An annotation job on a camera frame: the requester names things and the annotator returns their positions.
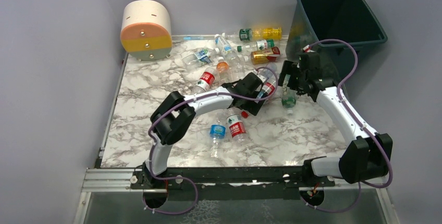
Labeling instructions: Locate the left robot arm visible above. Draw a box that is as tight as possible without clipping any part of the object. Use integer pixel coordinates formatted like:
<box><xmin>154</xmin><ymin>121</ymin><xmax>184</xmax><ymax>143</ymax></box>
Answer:
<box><xmin>144</xmin><ymin>72</ymin><xmax>267</xmax><ymax>179</ymax></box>

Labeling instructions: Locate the large clear empty bottle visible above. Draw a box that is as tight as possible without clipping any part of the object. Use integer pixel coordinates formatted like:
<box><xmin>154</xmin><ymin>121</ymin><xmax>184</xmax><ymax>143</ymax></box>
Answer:
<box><xmin>230</xmin><ymin>59</ymin><xmax>245</xmax><ymax>82</ymax></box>

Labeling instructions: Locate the clear bottle red label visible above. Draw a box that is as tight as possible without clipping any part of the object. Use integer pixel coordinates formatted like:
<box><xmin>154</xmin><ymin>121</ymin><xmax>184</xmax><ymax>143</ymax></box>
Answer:
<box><xmin>240</xmin><ymin>77</ymin><xmax>277</xmax><ymax>118</ymax></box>
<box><xmin>226</xmin><ymin>108</ymin><xmax>248</xmax><ymax>142</ymax></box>
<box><xmin>191</xmin><ymin>67</ymin><xmax>217</xmax><ymax>94</ymax></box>

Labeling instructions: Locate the yellow bottle green label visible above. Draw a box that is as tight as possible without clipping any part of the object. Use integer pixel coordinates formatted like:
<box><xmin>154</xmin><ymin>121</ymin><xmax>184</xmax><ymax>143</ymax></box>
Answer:
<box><xmin>238</xmin><ymin>28</ymin><xmax>282</xmax><ymax>41</ymax></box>

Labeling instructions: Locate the clear bottle green cap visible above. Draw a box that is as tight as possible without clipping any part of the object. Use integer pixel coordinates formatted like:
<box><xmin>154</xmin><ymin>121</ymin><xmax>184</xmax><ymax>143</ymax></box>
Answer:
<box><xmin>237</xmin><ymin>39</ymin><xmax>275</xmax><ymax>52</ymax></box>

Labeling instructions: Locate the clear bottle blue label front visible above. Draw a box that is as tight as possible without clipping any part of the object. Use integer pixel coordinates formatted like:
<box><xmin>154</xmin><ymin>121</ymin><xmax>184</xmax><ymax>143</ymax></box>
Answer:
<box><xmin>209</xmin><ymin>120</ymin><xmax>226</xmax><ymax>158</ymax></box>

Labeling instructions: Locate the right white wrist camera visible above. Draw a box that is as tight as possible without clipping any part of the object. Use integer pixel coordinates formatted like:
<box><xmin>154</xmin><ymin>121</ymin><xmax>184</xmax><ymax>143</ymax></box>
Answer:
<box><xmin>302</xmin><ymin>45</ymin><xmax>314</xmax><ymax>53</ymax></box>

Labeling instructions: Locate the amber tea bottle red label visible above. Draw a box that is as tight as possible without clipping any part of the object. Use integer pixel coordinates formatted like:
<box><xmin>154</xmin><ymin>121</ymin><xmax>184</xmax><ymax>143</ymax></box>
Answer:
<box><xmin>250</xmin><ymin>47</ymin><xmax>281</xmax><ymax>65</ymax></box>

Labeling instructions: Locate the dark green plastic bin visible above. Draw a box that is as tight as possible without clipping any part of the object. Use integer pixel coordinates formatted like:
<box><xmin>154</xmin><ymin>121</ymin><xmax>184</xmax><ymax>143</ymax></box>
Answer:
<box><xmin>286</xmin><ymin>0</ymin><xmax>388</xmax><ymax>81</ymax></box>

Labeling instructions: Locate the tall clear bottle blue label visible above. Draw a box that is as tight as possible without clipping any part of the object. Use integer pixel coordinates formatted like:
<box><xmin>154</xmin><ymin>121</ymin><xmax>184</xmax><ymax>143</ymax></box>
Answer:
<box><xmin>214</xmin><ymin>34</ymin><xmax>240</xmax><ymax>65</ymax></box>

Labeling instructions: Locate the round pastel drawer cabinet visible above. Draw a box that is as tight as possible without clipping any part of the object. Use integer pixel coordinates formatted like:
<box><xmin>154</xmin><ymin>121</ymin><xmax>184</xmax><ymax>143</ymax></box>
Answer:
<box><xmin>120</xmin><ymin>0</ymin><xmax>173</xmax><ymax>61</ymax></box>

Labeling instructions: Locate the clear bottle red label front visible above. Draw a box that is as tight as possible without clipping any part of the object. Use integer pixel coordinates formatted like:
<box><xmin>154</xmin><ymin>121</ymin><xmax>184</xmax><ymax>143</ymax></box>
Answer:
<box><xmin>226</xmin><ymin>108</ymin><xmax>248</xmax><ymax>142</ymax></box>

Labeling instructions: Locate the green tea bottle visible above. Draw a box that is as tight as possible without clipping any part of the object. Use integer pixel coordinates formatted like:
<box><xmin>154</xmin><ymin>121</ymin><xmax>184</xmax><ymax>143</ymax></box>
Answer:
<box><xmin>281</xmin><ymin>82</ymin><xmax>296</xmax><ymax>115</ymax></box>

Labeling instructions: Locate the orange juice bottle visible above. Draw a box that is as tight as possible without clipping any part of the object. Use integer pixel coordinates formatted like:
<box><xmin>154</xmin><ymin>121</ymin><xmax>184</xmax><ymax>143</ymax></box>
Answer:
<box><xmin>216</xmin><ymin>57</ymin><xmax>232</xmax><ymax>84</ymax></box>

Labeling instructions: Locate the clear bottle purple-blue label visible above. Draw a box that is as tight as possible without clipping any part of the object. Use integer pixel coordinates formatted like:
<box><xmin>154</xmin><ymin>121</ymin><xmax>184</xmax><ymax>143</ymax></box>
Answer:
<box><xmin>257</xmin><ymin>63</ymin><xmax>277</xmax><ymax>82</ymax></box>

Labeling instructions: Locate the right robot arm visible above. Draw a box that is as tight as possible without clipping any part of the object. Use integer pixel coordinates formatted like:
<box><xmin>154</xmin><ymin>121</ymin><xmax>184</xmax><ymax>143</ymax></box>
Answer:
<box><xmin>278</xmin><ymin>52</ymin><xmax>392</xmax><ymax>184</ymax></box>

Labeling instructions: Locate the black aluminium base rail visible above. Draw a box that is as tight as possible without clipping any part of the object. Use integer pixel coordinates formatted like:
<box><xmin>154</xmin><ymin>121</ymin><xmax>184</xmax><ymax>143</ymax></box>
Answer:
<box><xmin>81</xmin><ymin>166</ymin><xmax>388</xmax><ymax>201</ymax></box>

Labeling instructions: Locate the crushed clear bottle blue-green label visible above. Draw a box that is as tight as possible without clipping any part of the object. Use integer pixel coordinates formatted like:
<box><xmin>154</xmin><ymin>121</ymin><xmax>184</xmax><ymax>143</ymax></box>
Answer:
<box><xmin>181</xmin><ymin>48</ymin><xmax>219</xmax><ymax>68</ymax></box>

